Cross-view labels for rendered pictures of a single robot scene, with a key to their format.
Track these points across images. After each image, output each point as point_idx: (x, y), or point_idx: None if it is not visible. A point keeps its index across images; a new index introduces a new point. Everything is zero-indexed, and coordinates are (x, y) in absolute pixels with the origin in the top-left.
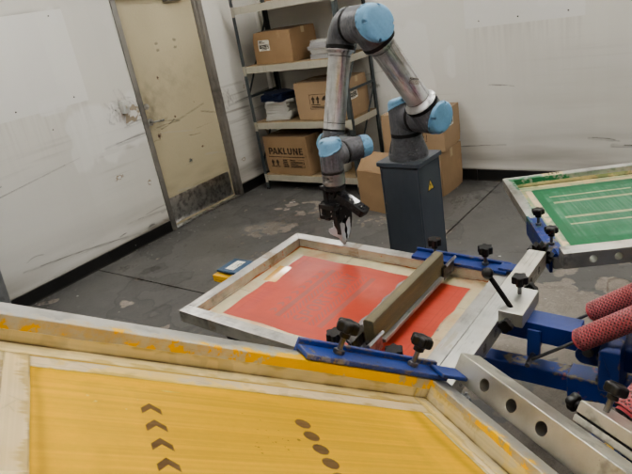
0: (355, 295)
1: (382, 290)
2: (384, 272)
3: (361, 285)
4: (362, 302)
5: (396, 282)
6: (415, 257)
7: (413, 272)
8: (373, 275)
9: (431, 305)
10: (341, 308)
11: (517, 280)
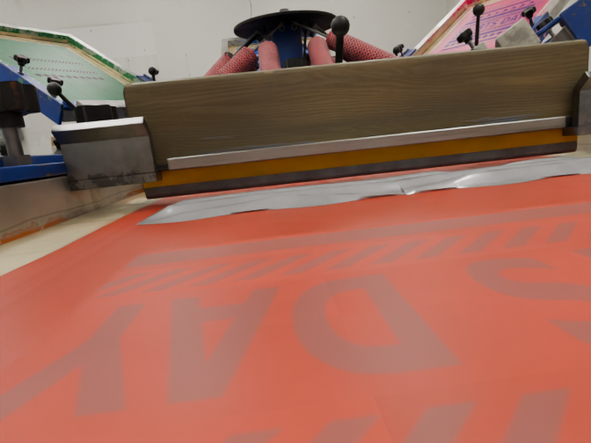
0: (390, 228)
1: (259, 220)
2: (26, 268)
3: (253, 255)
4: (413, 208)
5: (168, 225)
6: (4, 171)
7: (289, 68)
8: (69, 276)
9: (284, 185)
10: (556, 209)
11: (306, 61)
